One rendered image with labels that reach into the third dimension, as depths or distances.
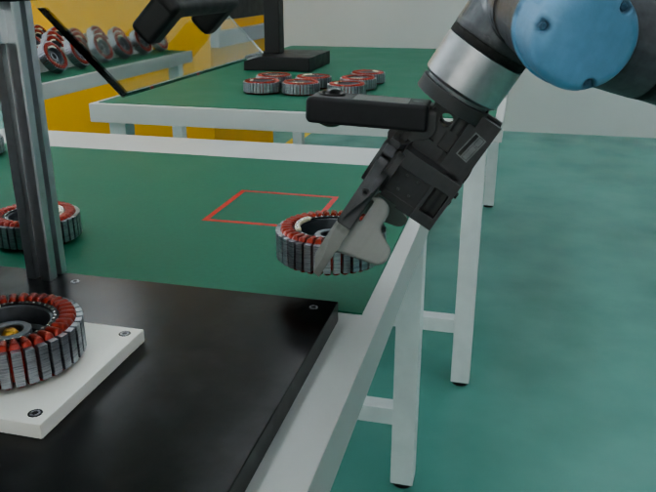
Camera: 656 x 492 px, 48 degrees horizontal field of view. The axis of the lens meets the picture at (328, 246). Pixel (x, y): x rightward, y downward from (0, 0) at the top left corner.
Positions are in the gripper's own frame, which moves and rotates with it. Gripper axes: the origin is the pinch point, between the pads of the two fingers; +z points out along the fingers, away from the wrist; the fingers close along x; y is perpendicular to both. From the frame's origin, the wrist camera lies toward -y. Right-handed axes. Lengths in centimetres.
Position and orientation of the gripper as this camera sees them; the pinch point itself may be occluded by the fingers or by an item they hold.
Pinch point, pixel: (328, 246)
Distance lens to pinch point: 74.6
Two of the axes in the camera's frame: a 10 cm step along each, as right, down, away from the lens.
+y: 8.3, 5.6, -0.2
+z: -5.1, 7.6, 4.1
